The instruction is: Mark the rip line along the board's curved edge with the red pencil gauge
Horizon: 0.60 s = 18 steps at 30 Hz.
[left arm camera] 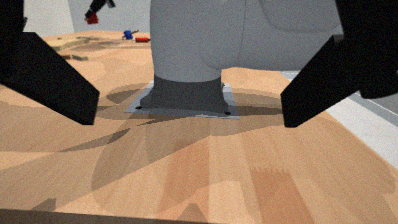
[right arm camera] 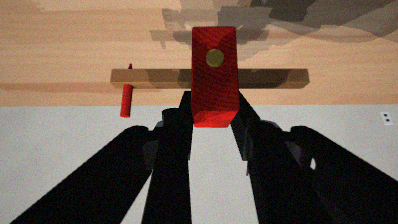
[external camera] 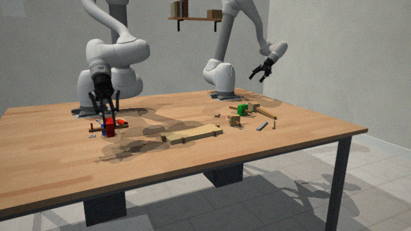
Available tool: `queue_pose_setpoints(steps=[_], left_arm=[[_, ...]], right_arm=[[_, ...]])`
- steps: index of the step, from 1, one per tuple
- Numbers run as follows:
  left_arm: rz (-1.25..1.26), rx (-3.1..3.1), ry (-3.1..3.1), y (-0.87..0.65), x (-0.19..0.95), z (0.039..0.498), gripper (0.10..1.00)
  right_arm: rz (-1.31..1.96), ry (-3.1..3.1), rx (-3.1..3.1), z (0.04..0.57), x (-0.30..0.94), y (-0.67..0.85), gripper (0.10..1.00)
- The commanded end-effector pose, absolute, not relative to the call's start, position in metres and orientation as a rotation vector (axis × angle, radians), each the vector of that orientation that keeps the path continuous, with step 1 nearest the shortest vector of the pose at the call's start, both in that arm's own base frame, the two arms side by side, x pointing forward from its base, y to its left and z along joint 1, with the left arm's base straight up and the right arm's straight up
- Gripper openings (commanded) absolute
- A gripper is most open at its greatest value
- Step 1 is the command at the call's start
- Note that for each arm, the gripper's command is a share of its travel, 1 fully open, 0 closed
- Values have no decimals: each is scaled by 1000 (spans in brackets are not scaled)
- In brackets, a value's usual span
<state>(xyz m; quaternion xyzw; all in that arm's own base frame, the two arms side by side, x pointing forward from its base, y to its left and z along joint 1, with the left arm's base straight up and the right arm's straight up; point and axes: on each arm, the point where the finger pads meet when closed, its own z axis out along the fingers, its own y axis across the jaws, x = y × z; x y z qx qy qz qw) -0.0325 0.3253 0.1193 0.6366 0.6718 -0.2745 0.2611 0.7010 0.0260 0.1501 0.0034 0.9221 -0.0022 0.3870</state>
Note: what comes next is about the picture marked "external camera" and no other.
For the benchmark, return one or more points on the grey metal bar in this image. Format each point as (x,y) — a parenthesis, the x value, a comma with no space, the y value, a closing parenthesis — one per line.
(261,126)

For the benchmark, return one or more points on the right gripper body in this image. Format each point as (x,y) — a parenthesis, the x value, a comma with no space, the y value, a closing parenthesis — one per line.
(102,81)

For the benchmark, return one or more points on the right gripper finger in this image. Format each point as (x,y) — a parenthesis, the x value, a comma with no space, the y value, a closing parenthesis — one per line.
(114,110)
(101,111)

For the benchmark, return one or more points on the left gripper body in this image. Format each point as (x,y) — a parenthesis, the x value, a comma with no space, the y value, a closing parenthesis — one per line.
(268,63)

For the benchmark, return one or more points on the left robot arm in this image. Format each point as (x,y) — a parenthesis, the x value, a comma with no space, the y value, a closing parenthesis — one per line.
(222,74)

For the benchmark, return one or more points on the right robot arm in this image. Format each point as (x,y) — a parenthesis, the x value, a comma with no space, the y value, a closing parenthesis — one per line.
(103,58)

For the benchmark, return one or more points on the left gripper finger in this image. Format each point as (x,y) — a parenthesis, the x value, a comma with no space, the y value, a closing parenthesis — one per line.
(266,73)
(258,69)

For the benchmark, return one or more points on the red screwdriver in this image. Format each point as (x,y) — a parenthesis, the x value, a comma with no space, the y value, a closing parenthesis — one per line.
(121,122)

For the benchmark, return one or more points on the wooden mallet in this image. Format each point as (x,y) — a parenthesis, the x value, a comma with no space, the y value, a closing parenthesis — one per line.
(255,106)

